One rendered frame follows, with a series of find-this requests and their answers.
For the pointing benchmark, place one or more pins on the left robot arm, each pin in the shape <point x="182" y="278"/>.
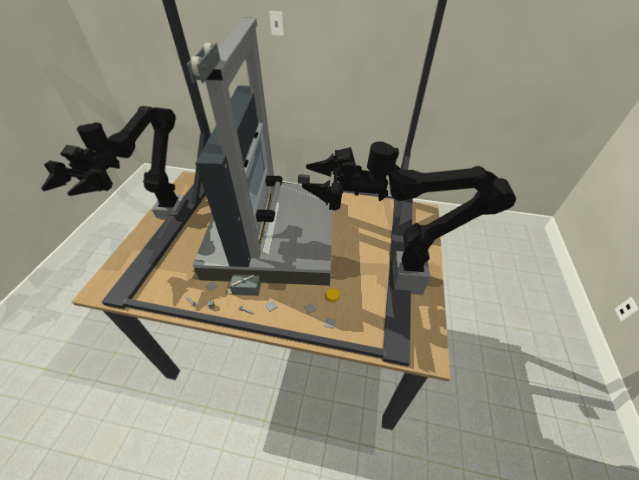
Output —
<point x="408" y="184"/>

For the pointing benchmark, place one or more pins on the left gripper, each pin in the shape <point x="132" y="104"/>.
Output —
<point x="334" y="192"/>

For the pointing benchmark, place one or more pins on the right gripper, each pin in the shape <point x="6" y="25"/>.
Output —
<point x="89" y="181"/>

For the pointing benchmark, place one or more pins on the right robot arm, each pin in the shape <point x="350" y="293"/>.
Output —
<point x="94" y="137"/>

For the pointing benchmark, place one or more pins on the yellow short cylinder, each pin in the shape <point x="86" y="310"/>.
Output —
<point x="332" y="295"/>

